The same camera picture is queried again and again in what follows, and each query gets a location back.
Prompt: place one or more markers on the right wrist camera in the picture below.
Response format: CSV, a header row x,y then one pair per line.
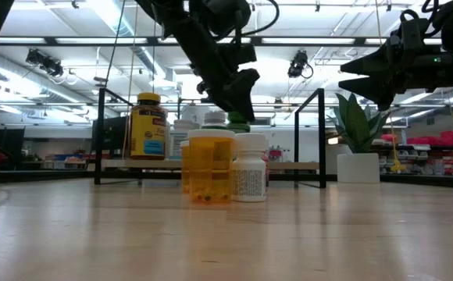
x,y
411,37

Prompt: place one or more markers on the yellow fish oil bottle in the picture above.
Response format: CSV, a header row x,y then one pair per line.
x,y
147,132

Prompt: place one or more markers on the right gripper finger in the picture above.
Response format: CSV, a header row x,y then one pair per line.
x,y
379,89
379,62

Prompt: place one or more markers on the black overhead light bar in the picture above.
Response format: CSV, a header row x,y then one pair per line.
x,y
361,41

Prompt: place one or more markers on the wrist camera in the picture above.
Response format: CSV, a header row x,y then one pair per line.
x,y
411,37
238,54

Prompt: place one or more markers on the white background cylinder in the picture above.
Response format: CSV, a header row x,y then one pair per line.
x,y
193,111

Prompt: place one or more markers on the storage rack with red bins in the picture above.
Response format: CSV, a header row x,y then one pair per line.
x,y
451,136

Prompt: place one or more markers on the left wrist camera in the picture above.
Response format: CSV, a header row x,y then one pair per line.
x,y
238,54

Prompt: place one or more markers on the amber pill vial white cap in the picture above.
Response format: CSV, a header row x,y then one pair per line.
x,y
211,168

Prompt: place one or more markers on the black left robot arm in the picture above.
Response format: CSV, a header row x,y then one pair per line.
x,y
172,23

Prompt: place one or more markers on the green cap bottle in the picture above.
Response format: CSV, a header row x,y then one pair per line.
x,y
236,126

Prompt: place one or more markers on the small white pill bottle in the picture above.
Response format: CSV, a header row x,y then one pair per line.
x,y
249,175

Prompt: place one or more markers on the green plant in white pot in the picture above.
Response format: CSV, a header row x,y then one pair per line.
x,y
358,168

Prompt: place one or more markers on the black background monitor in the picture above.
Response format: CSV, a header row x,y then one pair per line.
x,y
113,136

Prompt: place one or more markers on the black ceiling track light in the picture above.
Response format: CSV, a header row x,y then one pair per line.
x,y
45,62

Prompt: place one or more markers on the wooden shelf black metal frame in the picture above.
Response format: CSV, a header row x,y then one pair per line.
x,y
152,164

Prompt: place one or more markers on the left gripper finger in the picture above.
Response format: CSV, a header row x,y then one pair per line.
x,y
223,101
246,89

